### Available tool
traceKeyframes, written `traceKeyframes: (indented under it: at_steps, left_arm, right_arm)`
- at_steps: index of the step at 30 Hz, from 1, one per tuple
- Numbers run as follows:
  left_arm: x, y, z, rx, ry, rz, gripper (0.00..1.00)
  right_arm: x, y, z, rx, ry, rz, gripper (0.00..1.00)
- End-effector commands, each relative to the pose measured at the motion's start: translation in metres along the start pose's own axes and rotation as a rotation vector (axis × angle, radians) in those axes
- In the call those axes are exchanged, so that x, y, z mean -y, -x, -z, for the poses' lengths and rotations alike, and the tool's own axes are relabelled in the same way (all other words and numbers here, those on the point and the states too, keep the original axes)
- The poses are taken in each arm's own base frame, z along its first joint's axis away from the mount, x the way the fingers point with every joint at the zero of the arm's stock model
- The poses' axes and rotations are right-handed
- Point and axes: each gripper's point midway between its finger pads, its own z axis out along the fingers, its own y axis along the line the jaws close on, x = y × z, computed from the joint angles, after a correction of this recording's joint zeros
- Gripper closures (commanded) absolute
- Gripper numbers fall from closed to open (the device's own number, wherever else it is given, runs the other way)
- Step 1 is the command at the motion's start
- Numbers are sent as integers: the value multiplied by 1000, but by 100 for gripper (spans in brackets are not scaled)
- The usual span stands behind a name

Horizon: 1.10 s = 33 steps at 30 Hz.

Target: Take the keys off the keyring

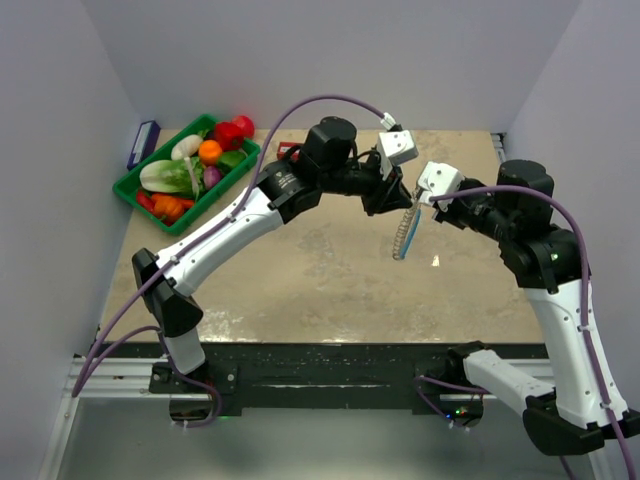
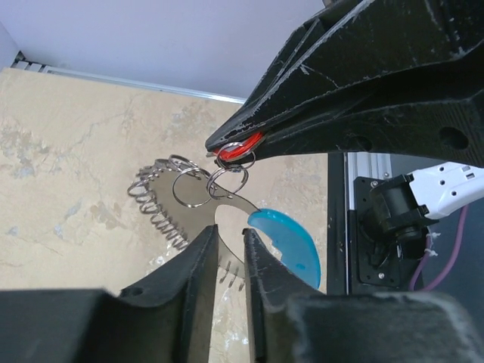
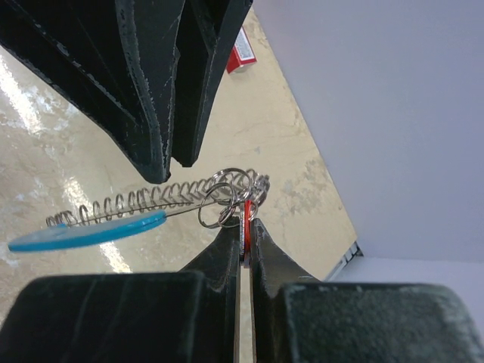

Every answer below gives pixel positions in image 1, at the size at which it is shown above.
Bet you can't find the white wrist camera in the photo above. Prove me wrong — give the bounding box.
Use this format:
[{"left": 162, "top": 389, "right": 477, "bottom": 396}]
[
  {"left": 376, "top": 130, "right": 419, "bottom": 180},
  {"left": 416, "top": 161, "right": 465, "bottom": 211}
]

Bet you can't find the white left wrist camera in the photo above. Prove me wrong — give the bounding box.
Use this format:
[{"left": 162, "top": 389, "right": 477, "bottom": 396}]
[{"left": 376, "top": 130, "right": 419, "bottom": 180}]

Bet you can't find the red bell pepper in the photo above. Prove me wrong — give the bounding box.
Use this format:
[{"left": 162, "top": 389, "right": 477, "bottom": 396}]
[{"left": 214, "top": 122, "right": 245, "bottom": 151}]

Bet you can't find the purple onion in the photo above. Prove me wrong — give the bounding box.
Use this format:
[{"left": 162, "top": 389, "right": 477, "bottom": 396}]
[{"left": 203, "top": 166, "right": 224, "bottom": 190}]

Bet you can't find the white radish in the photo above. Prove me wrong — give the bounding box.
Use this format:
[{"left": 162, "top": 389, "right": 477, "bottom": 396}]
[{"left": 171, "top": 134, "right": 204, "bottom": 161}]

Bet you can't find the green leafy cabbage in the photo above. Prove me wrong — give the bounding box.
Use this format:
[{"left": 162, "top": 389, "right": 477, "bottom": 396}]
[{"left": 139, "top": 157, "right": 205, "bottom": 198}]

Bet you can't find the red chili pepper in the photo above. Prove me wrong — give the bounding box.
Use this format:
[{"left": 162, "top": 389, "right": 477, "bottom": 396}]
[{"left": 136, "top": 190, "right": 154, "bottom": 213}]

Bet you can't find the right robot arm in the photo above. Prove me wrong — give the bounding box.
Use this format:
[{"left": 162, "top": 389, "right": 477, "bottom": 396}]
[{"left": 418, "top": 160, "right": 639, "bottom": 456}]

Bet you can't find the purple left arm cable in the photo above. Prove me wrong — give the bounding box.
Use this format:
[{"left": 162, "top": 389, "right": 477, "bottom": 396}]
[{"left": 72, "top": 94, "right": 396, "bottom": 429}]

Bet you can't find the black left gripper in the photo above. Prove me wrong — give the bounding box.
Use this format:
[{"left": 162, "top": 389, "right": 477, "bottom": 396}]
[{"left": 321, "top": 152, "right": 414, "bottom": 218}]

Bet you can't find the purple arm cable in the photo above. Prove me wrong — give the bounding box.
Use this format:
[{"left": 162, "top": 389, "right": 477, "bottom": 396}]
[
  {"left": 72, "top": 94, "right": 396, "bottom": 429},
  {"left": 413, "top": 185, "right": 637, "bottom": 480}
]

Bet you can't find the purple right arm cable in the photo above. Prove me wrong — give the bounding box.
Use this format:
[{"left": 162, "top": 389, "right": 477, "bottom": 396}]
[{"left": 413, "top": 185, "right": 637, "bottom": 480}]

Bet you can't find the small orange pepper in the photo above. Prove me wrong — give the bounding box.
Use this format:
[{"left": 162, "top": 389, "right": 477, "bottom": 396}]
[{"left": 151, "top": 193, "right": 194, "bottom": 224}]

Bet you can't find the red rectangular box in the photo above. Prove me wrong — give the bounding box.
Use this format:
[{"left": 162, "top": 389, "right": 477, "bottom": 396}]
[{"left": 276, "top": 142, "right": 302, "bottom": 161}]

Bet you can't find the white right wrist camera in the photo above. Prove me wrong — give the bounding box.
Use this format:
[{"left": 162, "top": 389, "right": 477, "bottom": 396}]
[{"left": 416, "top": 161, "right": 465, "bottom": 211}]

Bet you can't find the purple box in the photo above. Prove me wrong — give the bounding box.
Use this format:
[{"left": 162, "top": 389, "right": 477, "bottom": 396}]
[{"left": 126, "top": 120, "right": 160, "bottom": 171}]

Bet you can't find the red tomato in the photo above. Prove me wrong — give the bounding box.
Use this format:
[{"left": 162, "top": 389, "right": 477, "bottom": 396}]
[{"left": 232, "top": 115, "right": 255, "bottom": 139}]

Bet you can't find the green bell pepper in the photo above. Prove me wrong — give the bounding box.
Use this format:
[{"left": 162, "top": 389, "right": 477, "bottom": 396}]
[{"left": 217, "top": 150, "right": 247, "bottom": 172}]

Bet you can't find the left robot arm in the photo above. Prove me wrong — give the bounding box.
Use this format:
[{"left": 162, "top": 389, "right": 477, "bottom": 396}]
[{"left": 132, "top": 117, "right": 417, "bottom": 392}]

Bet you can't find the green plastic tray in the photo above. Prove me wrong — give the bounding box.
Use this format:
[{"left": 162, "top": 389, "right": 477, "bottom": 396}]
[{"left": 113, "top": 114, "right": 260, "bottom": 236}]

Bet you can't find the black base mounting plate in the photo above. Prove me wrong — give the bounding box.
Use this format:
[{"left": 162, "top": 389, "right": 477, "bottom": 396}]
[{"left": 87, "top": 340, "right": 559, "bottom": 419}]

